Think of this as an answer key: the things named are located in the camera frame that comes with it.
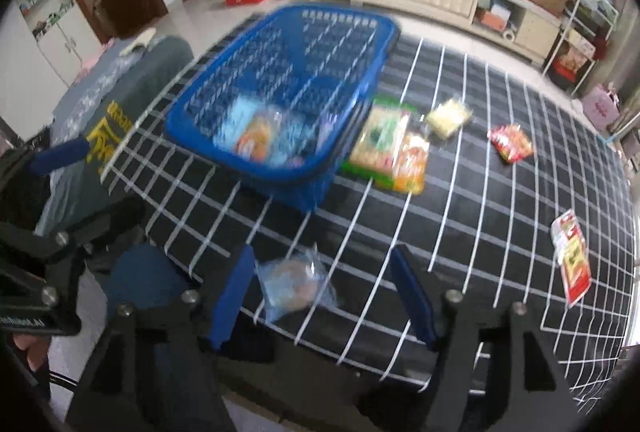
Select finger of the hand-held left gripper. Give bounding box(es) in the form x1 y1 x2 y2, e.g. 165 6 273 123
0 197 147 268
0 139 93 223

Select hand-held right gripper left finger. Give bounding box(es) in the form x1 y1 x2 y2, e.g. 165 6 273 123
65 244 257 432

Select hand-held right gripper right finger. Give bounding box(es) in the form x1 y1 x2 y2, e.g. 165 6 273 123
390 244 576 432

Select round cake clear packet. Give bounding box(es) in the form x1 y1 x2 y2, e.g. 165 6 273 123
256 244 338 325

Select green cracker packet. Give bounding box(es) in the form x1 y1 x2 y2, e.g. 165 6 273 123
347 98 416 175

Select large red white packet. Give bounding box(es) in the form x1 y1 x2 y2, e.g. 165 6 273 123
551 209 592 309

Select light blue bread packet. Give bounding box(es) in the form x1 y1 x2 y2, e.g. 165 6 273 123
215 94 266 148

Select red snack packet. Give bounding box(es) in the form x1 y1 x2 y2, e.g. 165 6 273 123
487 123 535 165

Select yellow cake packet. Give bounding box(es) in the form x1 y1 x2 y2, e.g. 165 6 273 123
425 98 473 142

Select small purple packet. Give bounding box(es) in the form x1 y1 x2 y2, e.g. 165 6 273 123
320 112 346 143

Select blue plastic basket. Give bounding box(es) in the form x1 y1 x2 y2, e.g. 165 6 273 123
164 4 402 213

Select person's left hand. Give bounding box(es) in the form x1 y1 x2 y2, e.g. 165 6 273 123
10 334 51 373

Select white cupboard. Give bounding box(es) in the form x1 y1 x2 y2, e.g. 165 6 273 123
15 0 83 88

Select pink gift bag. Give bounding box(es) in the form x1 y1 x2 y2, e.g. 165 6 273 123
582 82 621 130

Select red snack bag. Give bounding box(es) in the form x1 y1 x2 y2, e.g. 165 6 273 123
555 47 588 83

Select orange box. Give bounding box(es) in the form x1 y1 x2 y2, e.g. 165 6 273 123
480 4 511 30

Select white metal rack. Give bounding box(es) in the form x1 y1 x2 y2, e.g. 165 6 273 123
542 0 621 95

